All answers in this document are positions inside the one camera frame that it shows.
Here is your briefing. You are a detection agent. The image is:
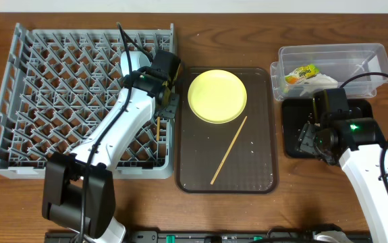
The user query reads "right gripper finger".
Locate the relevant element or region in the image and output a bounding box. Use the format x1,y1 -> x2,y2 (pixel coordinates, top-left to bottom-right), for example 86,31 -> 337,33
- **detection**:
297,134 -> 317,156
300,123 -> 317,138

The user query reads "wooden chopstick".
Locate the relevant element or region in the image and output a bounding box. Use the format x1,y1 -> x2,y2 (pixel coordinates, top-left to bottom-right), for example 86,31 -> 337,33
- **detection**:
210,116 -> 248,185
156,116 -> 161,142

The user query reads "light blue bowl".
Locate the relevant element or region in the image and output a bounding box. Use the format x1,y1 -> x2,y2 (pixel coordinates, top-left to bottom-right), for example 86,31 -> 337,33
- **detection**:
120,51 -> 151,76

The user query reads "white tissue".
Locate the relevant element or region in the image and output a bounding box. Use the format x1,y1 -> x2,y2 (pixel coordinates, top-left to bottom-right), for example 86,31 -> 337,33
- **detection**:
300,74 -> 338,97

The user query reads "green snack wrapper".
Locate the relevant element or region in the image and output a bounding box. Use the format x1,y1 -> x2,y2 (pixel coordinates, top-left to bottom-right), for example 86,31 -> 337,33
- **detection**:
285,64 -> 320,84

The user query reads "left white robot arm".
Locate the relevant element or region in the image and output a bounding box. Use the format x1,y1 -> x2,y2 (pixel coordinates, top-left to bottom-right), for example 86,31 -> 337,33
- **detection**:
42,67 -> 179,242

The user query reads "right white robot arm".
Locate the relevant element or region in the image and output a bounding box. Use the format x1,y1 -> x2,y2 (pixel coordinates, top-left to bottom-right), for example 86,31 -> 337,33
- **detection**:
296,117 -> 388,242

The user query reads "black waste tray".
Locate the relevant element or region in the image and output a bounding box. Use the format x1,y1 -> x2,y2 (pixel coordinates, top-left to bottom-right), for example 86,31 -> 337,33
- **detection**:
281,99 -> 373,159

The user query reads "clear plastic waste bin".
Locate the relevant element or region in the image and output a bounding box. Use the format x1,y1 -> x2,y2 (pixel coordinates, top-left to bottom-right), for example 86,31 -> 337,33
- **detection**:
271,43 -> 388,101

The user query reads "grey plastic dishwasher rack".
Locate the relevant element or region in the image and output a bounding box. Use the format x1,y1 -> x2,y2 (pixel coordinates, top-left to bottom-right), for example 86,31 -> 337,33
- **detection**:
0,24 -> 177,179

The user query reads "yellow round plate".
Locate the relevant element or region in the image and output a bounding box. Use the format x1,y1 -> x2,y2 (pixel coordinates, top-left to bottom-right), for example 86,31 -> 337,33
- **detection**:
188,70 -> 248,124

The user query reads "dark brown serving tray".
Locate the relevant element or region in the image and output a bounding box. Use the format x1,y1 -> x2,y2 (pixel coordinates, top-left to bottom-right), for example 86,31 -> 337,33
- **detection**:
175,67 -> 279,194

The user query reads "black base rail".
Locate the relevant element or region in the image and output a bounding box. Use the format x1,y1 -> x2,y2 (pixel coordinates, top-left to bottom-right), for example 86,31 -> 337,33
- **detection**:
44,226 -> 372,243

